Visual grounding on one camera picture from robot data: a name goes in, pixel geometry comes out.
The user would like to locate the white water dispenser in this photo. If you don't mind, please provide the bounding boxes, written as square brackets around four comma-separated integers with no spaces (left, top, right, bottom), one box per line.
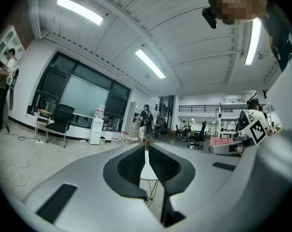
[88,116,104,145]

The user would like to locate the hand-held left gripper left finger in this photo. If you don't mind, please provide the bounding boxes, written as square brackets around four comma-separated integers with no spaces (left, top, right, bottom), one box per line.
[23,143,149,227]

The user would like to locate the black mesh office chair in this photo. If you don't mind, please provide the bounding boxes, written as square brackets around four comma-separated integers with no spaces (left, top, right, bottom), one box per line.
[45,103,75,148]

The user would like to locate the clear water bottle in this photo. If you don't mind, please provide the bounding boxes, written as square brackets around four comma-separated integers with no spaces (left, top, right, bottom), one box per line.
[95,104,106,119]

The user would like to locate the pink bench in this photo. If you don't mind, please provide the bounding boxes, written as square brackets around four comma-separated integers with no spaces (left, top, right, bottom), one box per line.
[209,137,234,146]

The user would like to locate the long ceiling light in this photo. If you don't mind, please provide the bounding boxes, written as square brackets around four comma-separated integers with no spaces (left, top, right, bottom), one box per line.
[57,0,104,26]
[244,18,262,66]
[135,49,166,79]

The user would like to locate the person's dark shirt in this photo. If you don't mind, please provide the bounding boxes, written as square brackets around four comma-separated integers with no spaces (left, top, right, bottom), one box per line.
[265,0,292,73]

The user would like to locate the black loft railing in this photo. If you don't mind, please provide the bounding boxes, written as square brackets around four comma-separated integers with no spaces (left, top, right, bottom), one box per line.
[178,104,219,114]

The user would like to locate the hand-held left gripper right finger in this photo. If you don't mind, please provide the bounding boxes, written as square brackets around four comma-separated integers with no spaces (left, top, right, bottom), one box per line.
[148,144,242,228]

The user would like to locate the large black-framed window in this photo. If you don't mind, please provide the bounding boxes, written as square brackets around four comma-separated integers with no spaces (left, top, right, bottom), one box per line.
[30,51,132,131]

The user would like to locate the white floor cable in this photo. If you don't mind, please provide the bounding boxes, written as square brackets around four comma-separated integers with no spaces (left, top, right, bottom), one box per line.
[0,150,55,187]

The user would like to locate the black swivel office chair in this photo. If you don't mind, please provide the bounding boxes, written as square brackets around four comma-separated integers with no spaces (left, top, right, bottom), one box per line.
[187,121,208,150]

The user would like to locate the wooden frame chair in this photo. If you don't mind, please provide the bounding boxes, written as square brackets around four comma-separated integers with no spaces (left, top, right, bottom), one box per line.
[35,108,52,138]

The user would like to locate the black head-mounted camera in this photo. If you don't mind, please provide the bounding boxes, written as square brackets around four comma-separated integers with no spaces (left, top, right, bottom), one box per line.
[201,0,218,29]

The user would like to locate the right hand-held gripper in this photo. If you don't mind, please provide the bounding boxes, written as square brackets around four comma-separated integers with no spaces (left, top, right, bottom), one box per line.
[208,110,269,156]

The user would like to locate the white wall shelf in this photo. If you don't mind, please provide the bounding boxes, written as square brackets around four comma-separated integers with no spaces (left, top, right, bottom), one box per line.
[0,25,25,63]

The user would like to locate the small round white table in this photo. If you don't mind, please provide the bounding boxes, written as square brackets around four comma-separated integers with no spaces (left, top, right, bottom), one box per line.
[140,150,160,203]

